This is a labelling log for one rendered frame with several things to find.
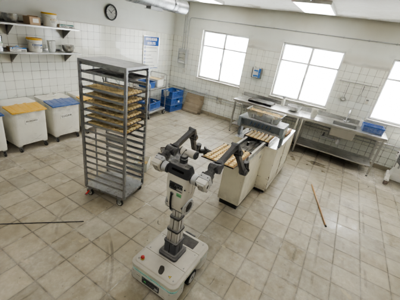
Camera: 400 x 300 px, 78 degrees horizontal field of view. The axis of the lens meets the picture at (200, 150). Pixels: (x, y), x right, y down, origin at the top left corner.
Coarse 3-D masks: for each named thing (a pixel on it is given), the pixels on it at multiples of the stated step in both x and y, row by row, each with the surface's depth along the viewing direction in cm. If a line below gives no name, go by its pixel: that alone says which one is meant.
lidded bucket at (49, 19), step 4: (44, 12) 418; (48, 12) 419; (44, 16) 421; (48, 16) 422; (52, 16) 425; (56, 16) 433; (44, 20) 425; (48, 20) 425; (52, 20) 428; (56, 20) 435; (44, 24) 428; (48, 24) 427; (52, 24) 431; (56, 24) 437
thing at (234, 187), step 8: (248, 144) 371; (256, 144) 383; (256, 160) 360; (224, 168) 351; (256, 168) 380; (224, 176) 355; (232, 176) 348; (240, 176) 341; (248, 176) 353; (256, 176) 400; (224, 184) 359; (232, 184) 352; (240, 184) 345; (248, 184) 370; (224, 192) 363; (232, 192) 356; (240, 192) 349; (248, 192) 392; (224, 200) 371; (232, 200) 360; (240, 200) 362
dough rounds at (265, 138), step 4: (252, 132) 407; (256, 132) 408; (252, 136) 391; (256, 136) 392; (260, 136) 394; (264, 136) 397; (268, 136) 405; (272, 136) 402; (264, 140) 385; (268, 140) 384
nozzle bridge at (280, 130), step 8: (240, 120) 391; (248, 120) 394; (256, 120) 379; (240, 128) 407; (256, 128) 388; (264, 128) 383; (272, 128) 377; (280, 128) 362; (280, 136) 366; (280, 144) 380
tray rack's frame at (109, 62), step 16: (80, 64) 277; (96, 64) 268; (112, 64) 266; (128, 64) 281; (144, 64) 298; (80, 80) 283; (80, 96) 291; (80, 112) 300; (96, 144) 343; (96, 160) 353; (112, 192) 336; (128, 192) 341
